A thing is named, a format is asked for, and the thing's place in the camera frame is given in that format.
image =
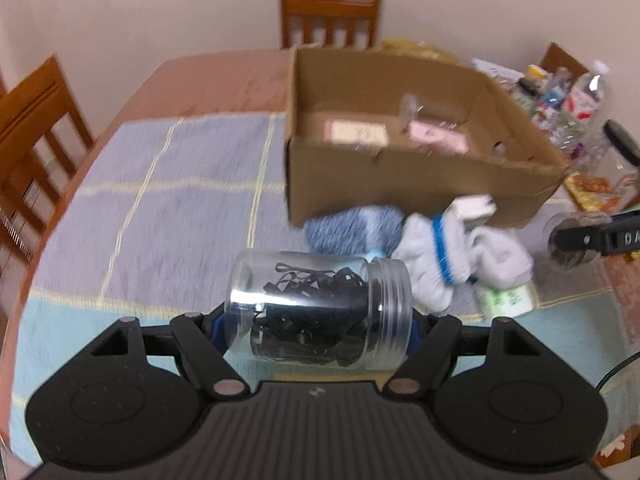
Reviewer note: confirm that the green white tissue pack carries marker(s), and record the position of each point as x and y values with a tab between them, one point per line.
505	300

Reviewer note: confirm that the white blue sock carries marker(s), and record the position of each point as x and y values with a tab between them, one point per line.
425	260

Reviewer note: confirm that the clear water bottle red label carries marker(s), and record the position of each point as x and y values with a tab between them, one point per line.
587	95

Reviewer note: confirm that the large plastic jar black lid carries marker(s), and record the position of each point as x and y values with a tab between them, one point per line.
620	135

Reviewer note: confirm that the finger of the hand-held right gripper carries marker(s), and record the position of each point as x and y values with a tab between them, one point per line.
627	218
580	238

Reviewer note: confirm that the clear jar with black bands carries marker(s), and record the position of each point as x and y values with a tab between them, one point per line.
300	310

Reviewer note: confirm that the blue grey checked towel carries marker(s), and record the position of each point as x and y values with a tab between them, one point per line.
150	210

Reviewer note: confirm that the beige package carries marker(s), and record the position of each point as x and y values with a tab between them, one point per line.
410	47

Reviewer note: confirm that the pink white carton box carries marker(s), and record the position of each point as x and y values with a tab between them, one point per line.
440	136

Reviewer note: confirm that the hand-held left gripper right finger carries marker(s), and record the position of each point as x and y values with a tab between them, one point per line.
435	345

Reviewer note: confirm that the white papers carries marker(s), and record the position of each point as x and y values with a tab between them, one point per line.
495	69

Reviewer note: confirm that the brown cardboard box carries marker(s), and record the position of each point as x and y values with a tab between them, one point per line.
400	185

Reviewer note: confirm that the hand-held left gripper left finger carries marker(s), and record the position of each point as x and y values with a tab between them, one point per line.
200	345

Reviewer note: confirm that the blue marled knit sock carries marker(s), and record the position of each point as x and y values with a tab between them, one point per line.
345	230

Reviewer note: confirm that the beige pink carton box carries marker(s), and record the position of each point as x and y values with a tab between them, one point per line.
357	132

